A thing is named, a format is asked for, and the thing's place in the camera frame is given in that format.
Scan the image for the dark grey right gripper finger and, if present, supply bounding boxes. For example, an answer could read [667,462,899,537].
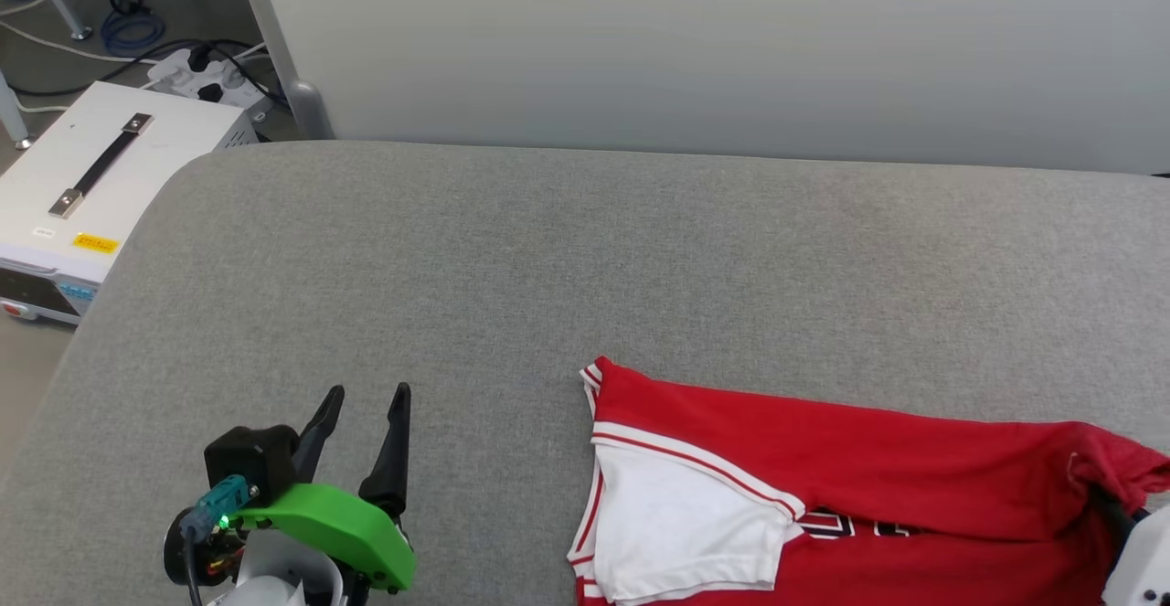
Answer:
[1092,485,1135,553]

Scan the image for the white partition panel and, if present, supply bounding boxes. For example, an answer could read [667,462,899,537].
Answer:
[229,0,1170,175]

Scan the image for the blue coiled cable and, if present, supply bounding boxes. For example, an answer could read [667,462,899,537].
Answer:
[99,7,167,57]

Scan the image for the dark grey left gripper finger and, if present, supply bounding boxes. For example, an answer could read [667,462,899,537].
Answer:
[292,385,346,488]
[358,383,413,521]

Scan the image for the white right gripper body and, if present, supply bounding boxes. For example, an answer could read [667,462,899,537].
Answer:
[1101,504,1170,606]

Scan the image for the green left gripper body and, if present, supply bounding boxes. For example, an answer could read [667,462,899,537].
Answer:
[231,484,417,592]

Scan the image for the black strap handle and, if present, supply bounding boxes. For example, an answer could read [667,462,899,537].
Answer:
[48,113,154,219]

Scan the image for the white metal equipment box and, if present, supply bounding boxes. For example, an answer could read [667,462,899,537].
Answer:
[0,82,262,326]

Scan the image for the white power strip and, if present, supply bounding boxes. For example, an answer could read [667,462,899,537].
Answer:
[146,44,275,120]

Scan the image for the red and white jersey shirt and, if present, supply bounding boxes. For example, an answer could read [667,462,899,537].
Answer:
[567,356,1170,606]

